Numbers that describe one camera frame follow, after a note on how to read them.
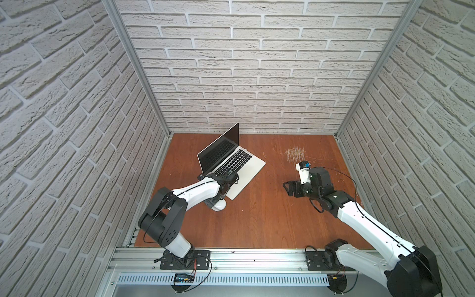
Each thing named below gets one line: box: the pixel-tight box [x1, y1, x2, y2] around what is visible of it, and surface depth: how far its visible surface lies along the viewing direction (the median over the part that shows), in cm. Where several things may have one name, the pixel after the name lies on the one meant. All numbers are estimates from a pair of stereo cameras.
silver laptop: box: [197, 122, 266, 200], surface depth 106 cm
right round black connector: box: [326, 273, 347, 294], surface depth 72 cm
